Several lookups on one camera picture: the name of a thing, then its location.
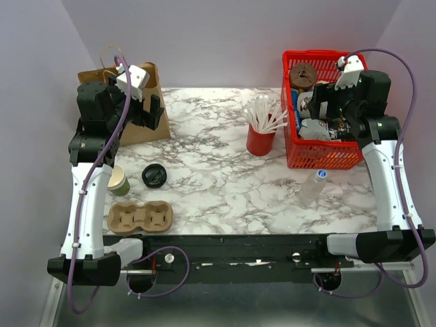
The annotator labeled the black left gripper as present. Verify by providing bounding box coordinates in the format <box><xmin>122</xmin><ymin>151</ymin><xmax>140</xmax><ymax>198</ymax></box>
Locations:
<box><xmin>106</xmin><ymin>75</ymin><xmax>164</xmax><ymax>133</ymax></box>

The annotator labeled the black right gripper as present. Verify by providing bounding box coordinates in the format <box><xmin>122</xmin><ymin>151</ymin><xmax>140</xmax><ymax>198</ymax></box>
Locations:
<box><xmin>307</xmin><ymin>78</ymin><xmax>363</xmax><ymax>121</ymax></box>

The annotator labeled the black coffee cup lid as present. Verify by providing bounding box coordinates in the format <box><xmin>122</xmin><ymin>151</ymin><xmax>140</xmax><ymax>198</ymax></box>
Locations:
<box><xmin>142</xmin><ymin>163</ymin><xmax>168</xmax><ymax>189</ymax></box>

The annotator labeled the green paper coffee cup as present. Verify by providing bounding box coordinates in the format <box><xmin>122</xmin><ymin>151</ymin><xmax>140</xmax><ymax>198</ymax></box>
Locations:
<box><xmin>108</xmin><ymin>165</ymin><xmax>130</xmax><ymax>197</ymax></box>

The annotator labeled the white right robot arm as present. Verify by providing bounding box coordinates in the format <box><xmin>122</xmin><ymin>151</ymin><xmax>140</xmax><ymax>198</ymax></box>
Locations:
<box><xmin>308</xmin><ymin>69</ymin><xmax>435</xmax><ymax>267</ymax></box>

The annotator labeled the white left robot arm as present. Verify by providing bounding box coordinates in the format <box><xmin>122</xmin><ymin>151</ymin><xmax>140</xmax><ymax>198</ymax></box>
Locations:
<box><xmin>47</xmin><ymin>73</ymin><xmax>164</xmax><ymax>286</ymax></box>

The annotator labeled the black coffee bag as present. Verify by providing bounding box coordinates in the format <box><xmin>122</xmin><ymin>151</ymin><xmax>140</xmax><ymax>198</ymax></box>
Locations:
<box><xmin>328</xmin><ymin>118</ymin><xmax>355</xmax><ymax>142</ymax></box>

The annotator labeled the grey coffee bag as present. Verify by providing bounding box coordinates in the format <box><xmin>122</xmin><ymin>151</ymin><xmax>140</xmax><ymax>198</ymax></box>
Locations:
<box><xmin>296</xmin><ymin>91</ymin><xmax>313</xmax><ymax>119</ymax></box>

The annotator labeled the brown paper bag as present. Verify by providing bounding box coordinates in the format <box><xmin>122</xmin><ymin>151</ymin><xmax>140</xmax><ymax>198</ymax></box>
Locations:
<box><xmin>78</xmin><ymin>62</ymin><xmax>171</xmax><ymax>146</ymax></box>

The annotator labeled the grey crumpled pouch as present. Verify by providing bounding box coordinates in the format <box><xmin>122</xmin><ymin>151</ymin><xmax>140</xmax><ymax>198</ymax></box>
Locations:
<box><xmin>298</xmin><ymin>119</ymin><xmax>330</xmax><ymax>141</ymax></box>

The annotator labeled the red plastic basket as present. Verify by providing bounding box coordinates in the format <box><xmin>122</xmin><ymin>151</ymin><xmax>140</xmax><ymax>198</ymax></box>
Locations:
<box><xmin>281</xmin><ymin>50</ymin><xmax>363</xmax><ymax>170</ymax></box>

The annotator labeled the red cup with straws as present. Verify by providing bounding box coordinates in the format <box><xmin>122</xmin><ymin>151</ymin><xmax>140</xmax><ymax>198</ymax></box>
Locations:
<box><xmin>242</xmin><ymin>95</ymin><xmax>288</xmax><ymax>157</ymax></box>

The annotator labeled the clear plastic water bottle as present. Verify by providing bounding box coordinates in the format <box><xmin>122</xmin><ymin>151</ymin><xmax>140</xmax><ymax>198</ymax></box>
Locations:
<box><xmin>296</xmin><ymin>170</ymin><xmax>327</xmax><ymax>206</ymax></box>

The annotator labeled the brown cardboard cup carrier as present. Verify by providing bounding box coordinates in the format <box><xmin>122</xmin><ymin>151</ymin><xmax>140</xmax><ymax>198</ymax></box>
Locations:
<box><xmin>107</xmin><ymin>201</ymin><xmax>174</xmax><ymax>236</ymax></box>

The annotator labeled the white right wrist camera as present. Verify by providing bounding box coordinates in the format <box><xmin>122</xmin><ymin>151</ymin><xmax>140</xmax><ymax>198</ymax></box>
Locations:
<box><xmin>334</xmin><ymin>54</ymin><xmax>364</xmax><ymax>90</ymax></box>

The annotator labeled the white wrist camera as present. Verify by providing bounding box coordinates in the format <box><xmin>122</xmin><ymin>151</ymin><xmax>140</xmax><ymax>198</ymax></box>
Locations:
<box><xmin>115</xmin><ymin>63</ymin><xmax>150</xmax><ymax>102</ymax></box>
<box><xmin>334</xmin><ymin>54</ymin><xmax>364</xmax><ymax>90</ymax></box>

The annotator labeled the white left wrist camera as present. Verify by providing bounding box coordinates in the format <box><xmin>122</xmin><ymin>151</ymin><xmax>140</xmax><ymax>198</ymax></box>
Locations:
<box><xmin>115</xmin><ymin>63</ymin><xmax>150</xmax><ymax>102</ymax></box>

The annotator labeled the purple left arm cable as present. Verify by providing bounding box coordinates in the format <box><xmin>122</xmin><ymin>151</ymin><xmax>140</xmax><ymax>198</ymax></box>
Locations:
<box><xmin>66</xmin><ymin>46</ymin><xmax>131</xmax><ymax>315</ymax></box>

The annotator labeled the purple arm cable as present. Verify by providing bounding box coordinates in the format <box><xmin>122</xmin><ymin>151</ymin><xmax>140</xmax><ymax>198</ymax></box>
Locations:
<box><xmin>313</xmin><ymin>49</ymin><xmax>430</xmax><ymax>299</ymax></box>
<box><xmin>66</xmin><ymin>46</ymin><xmax>131</xmax><ymax>315</ymax></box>

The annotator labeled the black mounting base rail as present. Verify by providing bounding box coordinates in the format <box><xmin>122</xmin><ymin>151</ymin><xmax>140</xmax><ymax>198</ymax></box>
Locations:
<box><xmin>102</xmin><ymin>233</ymin><xmax>355</xmax><ymax>285</ymax></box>

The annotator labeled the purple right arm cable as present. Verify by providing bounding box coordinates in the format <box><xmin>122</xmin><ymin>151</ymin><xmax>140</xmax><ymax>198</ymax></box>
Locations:
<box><xmin>313</xmin><ymin>49</ymin><xmax>430</xmax><ymax>299</ymax></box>

